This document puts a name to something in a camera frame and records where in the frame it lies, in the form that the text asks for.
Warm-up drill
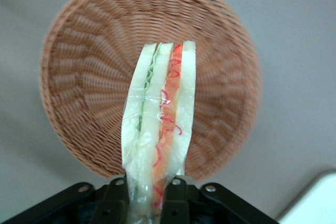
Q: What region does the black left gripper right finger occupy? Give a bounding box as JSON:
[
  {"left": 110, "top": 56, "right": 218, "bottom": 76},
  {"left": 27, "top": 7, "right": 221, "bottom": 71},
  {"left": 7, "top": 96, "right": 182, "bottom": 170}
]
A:
[{"left": 161, "top": 177, "right": 204, "bottom": 224}]

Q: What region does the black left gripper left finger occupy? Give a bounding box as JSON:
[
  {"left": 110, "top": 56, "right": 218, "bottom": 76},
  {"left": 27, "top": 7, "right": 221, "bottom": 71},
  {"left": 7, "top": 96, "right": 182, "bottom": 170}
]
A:
[{"left": 90, "top": 177, "right": 132, "bottom": 224}]

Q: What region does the beige plastic tray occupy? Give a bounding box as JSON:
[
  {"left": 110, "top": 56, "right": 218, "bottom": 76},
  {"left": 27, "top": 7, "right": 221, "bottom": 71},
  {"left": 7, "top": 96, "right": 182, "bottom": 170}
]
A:
[{"left": 276, "top": 168, "right": 336, "bottom": 224}]

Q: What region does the triangle sandwich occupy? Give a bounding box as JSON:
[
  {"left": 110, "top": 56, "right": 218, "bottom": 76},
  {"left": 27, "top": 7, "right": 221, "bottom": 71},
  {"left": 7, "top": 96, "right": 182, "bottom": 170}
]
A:
[{"left": 120, "top": 40, "right": 197, "bottom": 224}]

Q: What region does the round brown wicker basket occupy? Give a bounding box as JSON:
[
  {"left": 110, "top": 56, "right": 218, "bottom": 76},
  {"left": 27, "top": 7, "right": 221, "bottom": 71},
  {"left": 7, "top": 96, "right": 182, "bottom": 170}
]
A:
[{"left": 38, "top": 0, "right": 264, "bottom": 183}]

